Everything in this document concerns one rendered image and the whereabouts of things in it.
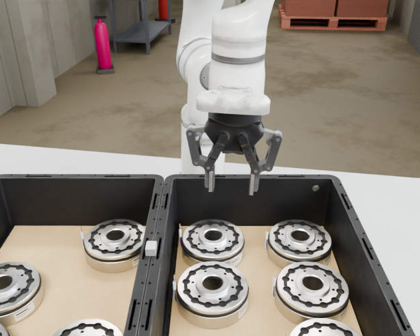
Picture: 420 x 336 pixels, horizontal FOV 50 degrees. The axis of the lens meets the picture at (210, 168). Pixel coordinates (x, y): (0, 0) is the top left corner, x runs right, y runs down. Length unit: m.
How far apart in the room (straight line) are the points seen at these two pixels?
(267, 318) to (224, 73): 0.34
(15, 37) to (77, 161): 2.42
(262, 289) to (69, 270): 0.31
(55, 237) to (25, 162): 0.59
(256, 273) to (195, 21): 0.45
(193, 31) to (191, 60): 0.07
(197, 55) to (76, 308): 0.45
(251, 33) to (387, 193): 0.77
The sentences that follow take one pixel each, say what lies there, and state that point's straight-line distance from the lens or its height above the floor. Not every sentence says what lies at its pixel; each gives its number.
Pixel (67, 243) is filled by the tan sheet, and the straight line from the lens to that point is 0.82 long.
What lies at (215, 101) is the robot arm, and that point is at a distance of 0.55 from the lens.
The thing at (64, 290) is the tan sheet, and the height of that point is 0.83.
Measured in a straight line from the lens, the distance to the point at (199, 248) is 0.72.
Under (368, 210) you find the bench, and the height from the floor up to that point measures 0.70.
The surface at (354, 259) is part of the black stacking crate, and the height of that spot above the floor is 0.89.
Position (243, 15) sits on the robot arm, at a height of 1.22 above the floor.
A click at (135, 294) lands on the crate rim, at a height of 0.93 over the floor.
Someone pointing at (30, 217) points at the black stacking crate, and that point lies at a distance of 0.88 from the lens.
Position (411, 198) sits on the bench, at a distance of 1.24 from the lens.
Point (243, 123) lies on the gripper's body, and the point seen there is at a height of 1.08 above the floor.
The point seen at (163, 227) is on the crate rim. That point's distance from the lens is 0.66.
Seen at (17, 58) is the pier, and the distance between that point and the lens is 3.75.
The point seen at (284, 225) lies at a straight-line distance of 0.79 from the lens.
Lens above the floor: 1.32
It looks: 30 degrees down
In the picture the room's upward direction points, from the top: straight up
